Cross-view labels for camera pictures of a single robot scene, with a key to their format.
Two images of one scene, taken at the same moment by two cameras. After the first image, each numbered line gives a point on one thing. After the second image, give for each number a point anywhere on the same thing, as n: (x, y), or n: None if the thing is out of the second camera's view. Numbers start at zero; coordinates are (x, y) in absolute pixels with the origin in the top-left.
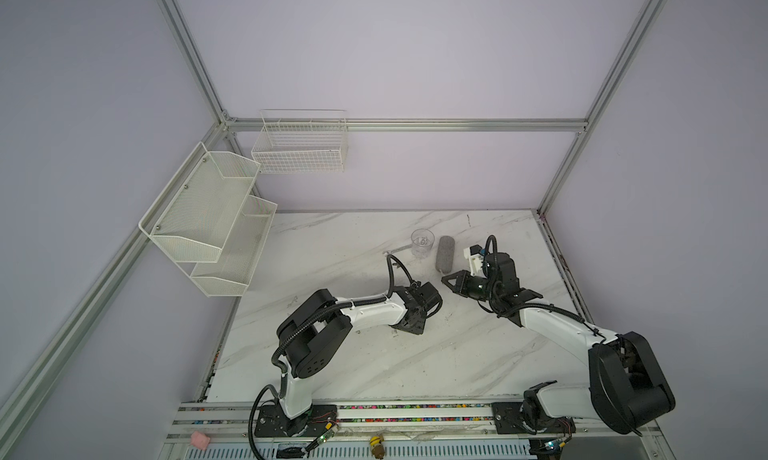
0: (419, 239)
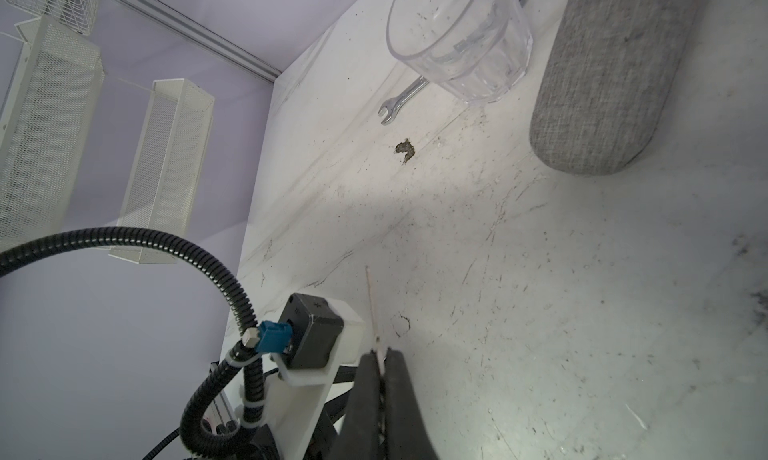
0: (474, 36)
